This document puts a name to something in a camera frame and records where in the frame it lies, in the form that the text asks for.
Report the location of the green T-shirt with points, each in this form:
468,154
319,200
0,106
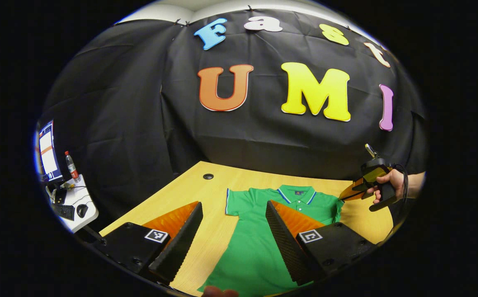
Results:
251,247

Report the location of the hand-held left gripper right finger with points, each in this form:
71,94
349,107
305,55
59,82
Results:
286,243

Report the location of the black computer mouse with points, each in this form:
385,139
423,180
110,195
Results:
82,210

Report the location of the black keyboard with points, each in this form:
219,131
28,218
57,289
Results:
65,212

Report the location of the computer monitor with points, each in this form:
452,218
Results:
49,152

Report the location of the white side desk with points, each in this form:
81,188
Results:
91,216

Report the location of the black desk device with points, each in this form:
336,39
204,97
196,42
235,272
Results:
59,196

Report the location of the clear plastic bottle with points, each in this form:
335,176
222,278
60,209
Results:
72,169

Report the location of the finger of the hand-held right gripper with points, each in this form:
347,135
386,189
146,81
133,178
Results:
352,190

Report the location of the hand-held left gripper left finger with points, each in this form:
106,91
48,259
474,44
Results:
183,243

